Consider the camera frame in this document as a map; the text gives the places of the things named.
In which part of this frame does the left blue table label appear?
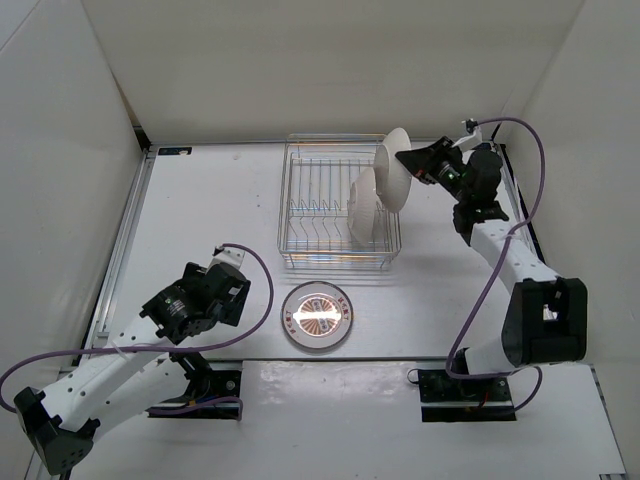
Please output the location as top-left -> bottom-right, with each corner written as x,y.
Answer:
157,146 -> 192,156

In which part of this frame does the orange patterned round plate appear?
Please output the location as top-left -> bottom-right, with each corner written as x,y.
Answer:
280,281 -> 355,352

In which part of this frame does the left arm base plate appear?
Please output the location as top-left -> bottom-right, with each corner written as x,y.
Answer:
146,362 -> 242,420

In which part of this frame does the metal wire dish rack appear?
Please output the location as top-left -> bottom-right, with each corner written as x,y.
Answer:
278,133 -> 402,270

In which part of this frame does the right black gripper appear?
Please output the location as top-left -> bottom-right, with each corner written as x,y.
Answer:
396,137 -> 471,204

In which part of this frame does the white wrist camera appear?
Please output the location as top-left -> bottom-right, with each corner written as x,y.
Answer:
207,245 -> 245,270
453,118 -> 483,152

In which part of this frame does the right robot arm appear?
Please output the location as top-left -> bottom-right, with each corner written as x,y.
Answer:
395,137 -> 588,400

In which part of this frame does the white ribbed plate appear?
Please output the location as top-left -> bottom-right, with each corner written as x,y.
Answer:
347,167 -> 378,245

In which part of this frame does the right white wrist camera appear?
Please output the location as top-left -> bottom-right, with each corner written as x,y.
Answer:
453,118 -> 483,152

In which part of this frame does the plain white plate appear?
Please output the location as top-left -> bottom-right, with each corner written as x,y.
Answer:
373,127 -> 412,213

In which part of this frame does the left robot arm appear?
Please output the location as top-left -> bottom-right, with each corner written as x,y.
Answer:
14,251 -> 251,475

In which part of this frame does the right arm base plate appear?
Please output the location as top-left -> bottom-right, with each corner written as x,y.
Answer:
407,368 -> 516,423

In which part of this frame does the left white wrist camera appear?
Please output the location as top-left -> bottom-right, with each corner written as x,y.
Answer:
207,245 -> 245,270

